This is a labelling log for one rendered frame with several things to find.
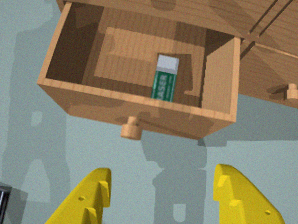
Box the green and white eraser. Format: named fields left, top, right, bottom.
left=151, top=55, right=179, bottom=102

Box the white eraser with black sleeve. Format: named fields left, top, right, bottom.
left=0, top=188, right=10, bottom=224

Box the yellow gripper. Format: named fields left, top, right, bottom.
left=45, top=164, right=285, bottom=224

